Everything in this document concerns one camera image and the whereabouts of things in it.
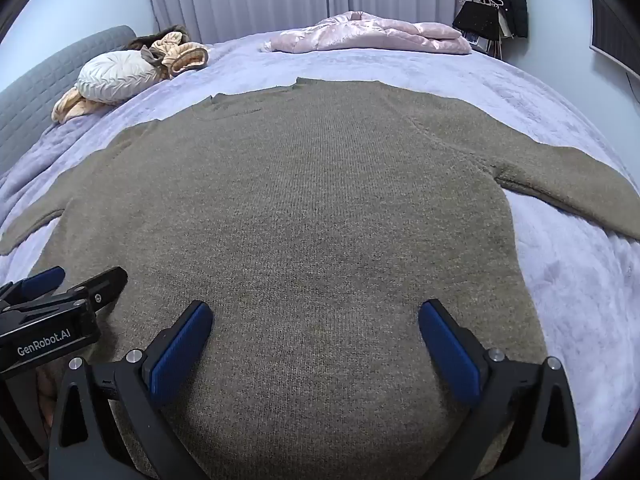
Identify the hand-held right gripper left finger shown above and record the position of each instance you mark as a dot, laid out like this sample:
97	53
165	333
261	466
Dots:
182	355

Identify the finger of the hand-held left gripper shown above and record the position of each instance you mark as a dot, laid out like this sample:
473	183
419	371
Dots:
44	280
107	282

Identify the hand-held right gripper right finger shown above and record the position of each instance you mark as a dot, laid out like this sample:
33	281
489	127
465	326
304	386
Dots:
450	355

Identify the olive knit sweater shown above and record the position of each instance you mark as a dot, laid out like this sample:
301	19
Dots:
320	210

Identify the grey quilted headboard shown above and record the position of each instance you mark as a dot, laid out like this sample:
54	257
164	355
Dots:
40	90

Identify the white round pleated pillow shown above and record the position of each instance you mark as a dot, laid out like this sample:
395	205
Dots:
115	75

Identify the beige plush garment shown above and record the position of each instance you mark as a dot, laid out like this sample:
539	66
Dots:
182	55

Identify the brown fur item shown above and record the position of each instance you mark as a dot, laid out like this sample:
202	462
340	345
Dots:
160	35

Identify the lavender plush blanket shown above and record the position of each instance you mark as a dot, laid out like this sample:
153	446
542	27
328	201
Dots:
400	65

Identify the pink quilted jacket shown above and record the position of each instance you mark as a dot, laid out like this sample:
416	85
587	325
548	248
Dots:
380	35

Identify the black handbag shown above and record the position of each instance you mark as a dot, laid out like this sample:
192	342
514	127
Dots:
477	20

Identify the wall-mounted monitor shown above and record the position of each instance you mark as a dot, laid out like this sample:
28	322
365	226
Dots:
615	30

